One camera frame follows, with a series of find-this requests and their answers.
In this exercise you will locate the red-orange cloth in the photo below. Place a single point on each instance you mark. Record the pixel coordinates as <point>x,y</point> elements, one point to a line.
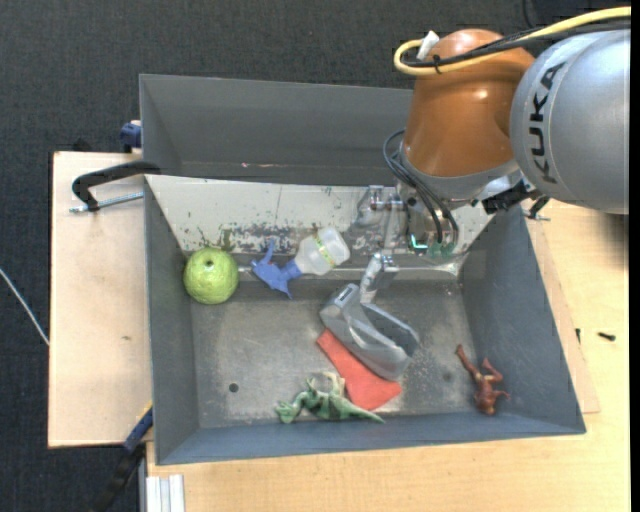
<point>365,387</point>

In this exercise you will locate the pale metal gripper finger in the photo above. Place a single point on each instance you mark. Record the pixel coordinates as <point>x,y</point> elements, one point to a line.
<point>380,267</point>
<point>378,199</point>

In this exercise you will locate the green toy dinosaur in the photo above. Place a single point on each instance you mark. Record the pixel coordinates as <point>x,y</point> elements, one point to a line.
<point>325,404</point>

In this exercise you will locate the small black screw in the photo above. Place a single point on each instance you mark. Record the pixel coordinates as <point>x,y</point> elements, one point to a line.
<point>606,336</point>

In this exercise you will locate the clear spray bottle blue trigger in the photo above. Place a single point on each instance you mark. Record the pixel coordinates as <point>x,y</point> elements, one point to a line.
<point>320,252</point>

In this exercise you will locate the green apple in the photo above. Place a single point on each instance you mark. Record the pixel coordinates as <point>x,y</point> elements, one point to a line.
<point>210,276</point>

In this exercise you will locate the brown toy figure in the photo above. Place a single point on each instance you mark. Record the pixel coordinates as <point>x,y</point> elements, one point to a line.
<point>485,390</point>

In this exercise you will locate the grey metal bin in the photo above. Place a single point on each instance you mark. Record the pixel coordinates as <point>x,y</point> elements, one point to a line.
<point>260,340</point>

